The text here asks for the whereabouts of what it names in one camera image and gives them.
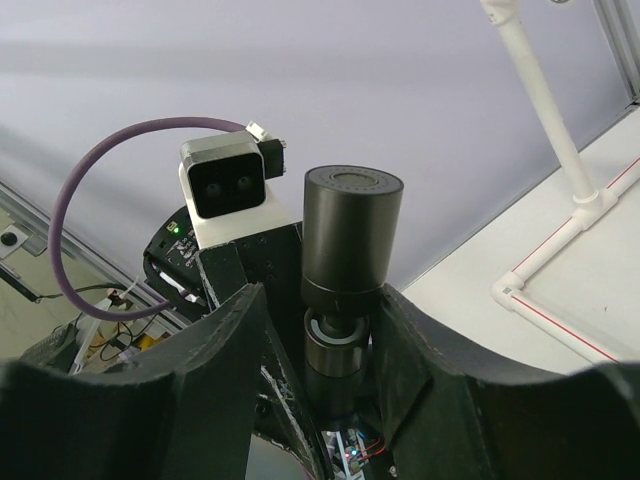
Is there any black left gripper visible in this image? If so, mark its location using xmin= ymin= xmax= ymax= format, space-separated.
xmin=196 ymin=222 xmax=330 ymax=479

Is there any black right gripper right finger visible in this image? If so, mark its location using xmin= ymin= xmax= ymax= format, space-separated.
xmin=372 ymin=287 xmax=639 ymax=479

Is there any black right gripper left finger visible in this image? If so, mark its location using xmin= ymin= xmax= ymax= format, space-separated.
xmin=1 ymin=285 xmax=268 ymax=479

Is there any black faucet valve handle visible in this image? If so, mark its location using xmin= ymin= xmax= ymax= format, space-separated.
xmin=301 ymin=165 xmax=404 ymax=424

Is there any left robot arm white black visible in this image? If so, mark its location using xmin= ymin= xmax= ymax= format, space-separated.
xmin=143 ymin=208 xmax=334 ymax=479

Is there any left aluminium frame post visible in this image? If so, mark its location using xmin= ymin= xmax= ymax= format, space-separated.
xmin=1 ymin=181 xmax=162 ymax=306

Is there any aluminium frame post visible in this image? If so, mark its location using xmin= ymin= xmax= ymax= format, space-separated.
xmin=1 ymin=181 xmax=162 ymax=306
xmin=594 ymin=0 xmax=639 ymax=105

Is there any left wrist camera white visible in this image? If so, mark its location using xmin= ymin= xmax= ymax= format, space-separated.
xmin=179 ymin=122 xmax=292 ymax=249

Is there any white PVC pipe frame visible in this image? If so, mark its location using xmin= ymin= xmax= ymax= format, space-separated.
xmin=478 ymin=0 xmax=640 ymax=364

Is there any right aluminium frame post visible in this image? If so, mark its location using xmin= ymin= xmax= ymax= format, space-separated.
xmin=594 ymin=0 xmax=639 ymax=105

